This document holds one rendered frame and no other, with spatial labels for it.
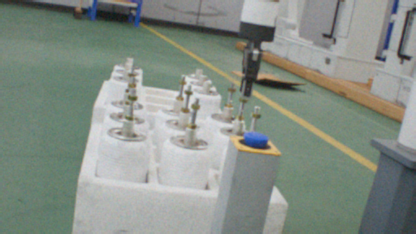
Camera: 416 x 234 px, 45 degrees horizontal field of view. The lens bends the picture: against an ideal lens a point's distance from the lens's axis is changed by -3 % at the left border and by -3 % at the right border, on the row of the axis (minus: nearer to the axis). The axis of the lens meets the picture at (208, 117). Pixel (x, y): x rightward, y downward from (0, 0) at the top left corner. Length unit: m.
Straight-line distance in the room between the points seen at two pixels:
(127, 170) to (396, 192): 0.53
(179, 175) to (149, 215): 0.09
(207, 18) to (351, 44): 3.60
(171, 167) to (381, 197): 0.45
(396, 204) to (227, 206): 0.41
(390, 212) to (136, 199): 0.51
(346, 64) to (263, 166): 3.43
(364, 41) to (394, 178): 3.22
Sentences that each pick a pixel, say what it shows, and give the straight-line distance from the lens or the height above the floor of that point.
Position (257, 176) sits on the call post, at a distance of 0.80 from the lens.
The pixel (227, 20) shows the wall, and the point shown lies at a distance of 7.54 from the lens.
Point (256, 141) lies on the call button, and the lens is 0.80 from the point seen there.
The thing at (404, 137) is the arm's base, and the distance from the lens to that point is 1.10.
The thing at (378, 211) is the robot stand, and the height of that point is 0.16.
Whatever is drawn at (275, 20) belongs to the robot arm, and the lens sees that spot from 1.06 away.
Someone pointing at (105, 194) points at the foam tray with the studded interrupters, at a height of 0.16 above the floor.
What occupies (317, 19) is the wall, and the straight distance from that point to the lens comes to 8.14.
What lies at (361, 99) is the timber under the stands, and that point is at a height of 0.03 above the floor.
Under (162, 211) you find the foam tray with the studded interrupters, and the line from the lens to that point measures 0.94.
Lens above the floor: 0.53
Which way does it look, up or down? 13 degrees down
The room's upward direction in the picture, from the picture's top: 11 degrees clockwise
